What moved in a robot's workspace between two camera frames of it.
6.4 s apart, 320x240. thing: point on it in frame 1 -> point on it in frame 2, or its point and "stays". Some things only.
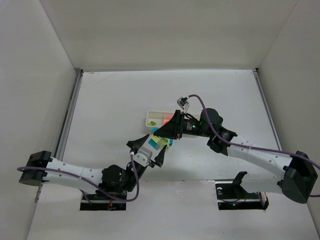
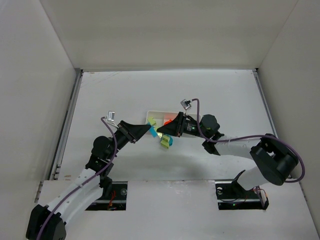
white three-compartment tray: x=156 y=119 stays
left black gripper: x=152 y=163 -> x=127 y=131
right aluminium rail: x=257 y=78 stays
